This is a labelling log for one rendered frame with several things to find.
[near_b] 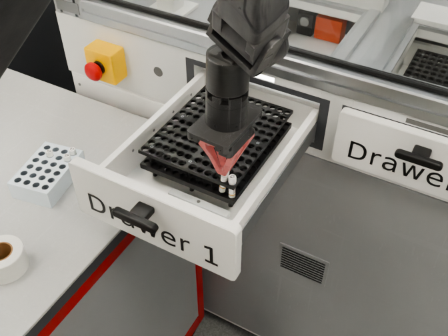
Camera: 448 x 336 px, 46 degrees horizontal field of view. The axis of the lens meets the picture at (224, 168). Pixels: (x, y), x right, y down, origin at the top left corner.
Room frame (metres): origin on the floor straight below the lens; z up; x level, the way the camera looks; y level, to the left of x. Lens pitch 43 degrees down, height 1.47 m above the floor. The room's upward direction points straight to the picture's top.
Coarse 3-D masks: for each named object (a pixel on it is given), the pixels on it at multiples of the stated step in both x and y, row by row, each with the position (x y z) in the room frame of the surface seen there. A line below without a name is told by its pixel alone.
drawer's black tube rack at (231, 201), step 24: (192, 120) 0.73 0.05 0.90; (264, 120) 0.73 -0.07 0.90; (168, 144) 0.67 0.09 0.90; (192, 144) 0.67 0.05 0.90; (264, 144) 0.67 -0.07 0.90; (144, 168) 0.65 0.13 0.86; (168, 168) 0.64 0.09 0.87; (192, 168) 0.62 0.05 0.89; (240, 168) 0.61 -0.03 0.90; (216, 192) 0.59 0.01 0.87; (240, 192) 0.59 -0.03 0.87
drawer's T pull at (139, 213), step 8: (120, 208) 0.51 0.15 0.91; (136, 208) 0.52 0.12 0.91; (144, 208) 0.52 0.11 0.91; (152, 208) 0.52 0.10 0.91; (120, 216) 0.50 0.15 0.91; (128, 216) 0.50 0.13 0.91; (136, 216) 0.50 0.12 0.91; (144, 216) 0.50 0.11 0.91; (136, 224) 0.49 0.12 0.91; (144, 224) 0.48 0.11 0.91; (152, 224) 0.48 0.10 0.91; (152, 232) 0.48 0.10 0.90
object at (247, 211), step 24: (192, 96) 0.85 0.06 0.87; (264, 96) 0.83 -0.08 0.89; (288, 96) 0.81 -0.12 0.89; (168, 120) 0.77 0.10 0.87; (288, 120) 0.80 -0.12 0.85; (312, 120) 0.74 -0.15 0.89; (288, 144) 0.68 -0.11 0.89; (120, 168) 0.65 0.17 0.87; (264, 168) 0.68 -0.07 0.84; (288, 168) 0.65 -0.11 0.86; (192, 192) 0.62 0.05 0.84; (264, 192) 0.57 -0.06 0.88; (240, 216) 0.52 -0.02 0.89
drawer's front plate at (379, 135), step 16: (352, 112) 0.72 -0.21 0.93; (352, 128) 0.71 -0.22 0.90; (368, 128) 0.70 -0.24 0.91; (384, 128) 0.68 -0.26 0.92; (400, 128) 0.67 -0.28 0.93; (416, 128) 0.67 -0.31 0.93; (336, 144) 0.72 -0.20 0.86; (368, 144) 0.69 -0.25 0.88; (384, 144) 0.68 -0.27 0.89; (400, 144) 0.67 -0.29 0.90; (416, 144) 0.66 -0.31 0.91; (432, 144) 0.65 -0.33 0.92; (336, 160) 0.72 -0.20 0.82; (352, 160) 0.70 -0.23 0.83; (368, 160) 0.69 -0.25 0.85; (384, 160) 0.68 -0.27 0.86; (400, 160) 0.66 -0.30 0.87; (384, 176) 0.67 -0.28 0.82; (400, 176) 0.66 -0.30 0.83; (432, 176) 0.64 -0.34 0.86; (432, 192) 0.63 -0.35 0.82
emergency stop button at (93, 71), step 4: (88, 64) 0.92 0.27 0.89; (92, 64) 0.92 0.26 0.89; (96, 64) 0.92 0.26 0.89; (88, 68) 0.92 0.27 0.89; (92, 68) 0.91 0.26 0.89; (96, 68) 0.92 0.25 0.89; (100, 68) 0.93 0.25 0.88; (88, 72) 0.92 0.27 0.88; (92, 72) 0.91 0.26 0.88; (96, 72) 0.91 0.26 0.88; (100, 72) 0.92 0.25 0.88; (88, 76) 0.92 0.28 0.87; (92, 76) 0.91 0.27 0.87; (96, 76) 0.91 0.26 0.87; (100, 76) 0.91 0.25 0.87; (96, 80) 0.91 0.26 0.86
